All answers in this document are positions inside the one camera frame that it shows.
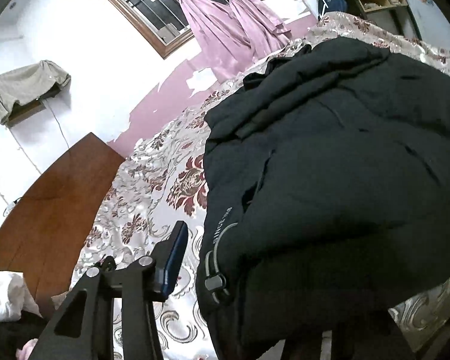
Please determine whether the large black jacket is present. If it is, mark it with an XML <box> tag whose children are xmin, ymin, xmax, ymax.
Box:
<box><xmin>196</xmin><ymin>37</ymin><xmax>450</xmax><ymax>359</ymax></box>

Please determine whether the brown wooden headboard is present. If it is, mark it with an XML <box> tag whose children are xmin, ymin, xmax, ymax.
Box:
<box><xmin>0</xmin><ymin>133</ymin><xmax>124</xmax><ymax>319</ymax></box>

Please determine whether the white pillow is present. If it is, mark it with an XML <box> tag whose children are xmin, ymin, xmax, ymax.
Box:
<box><xmin>0</xmin><ymin>271</ymin><xmax>42</xmax><ymax>322</ymax></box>

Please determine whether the pink left curtain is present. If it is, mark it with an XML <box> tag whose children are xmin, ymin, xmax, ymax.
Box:
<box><xmin>178</xmin><ymin>0</ymin><xmax>254</xmax><ymax>82</ymax></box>

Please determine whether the pink curtain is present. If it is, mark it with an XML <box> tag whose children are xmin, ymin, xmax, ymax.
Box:
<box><xmin>228</xmin><ymin>0</ymin><xmax>292</xmax><ymax>59</ymax></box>
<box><xmin>178</xmin><ymin>0</ymin><xmax>254</xmax><ymax>82</ymax></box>

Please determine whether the beige cloth covered shelf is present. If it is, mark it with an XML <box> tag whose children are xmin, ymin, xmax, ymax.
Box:
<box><xmin>0</xmin><ymin>60</ymin><xmax>71</xmax><ymax>125</ymax></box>

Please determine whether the pink right curtain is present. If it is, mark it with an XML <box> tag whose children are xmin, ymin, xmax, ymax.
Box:
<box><xmin>228</xmin><ymin>0</ymin><xmax>292</xmax><ymax>59</ymax></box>

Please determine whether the navy blue backpack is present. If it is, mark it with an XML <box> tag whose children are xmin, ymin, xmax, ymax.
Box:
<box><xmin>317</xmin><ymin>0</ymin><xmax>348</xmax><ymax>18</ymax></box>

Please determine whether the small wooden shelf desk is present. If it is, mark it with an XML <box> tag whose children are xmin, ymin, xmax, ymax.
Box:
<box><xmin>345</xmin><ymin>0</ymin><xmax>422</xmax><ymax>40</ymax></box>

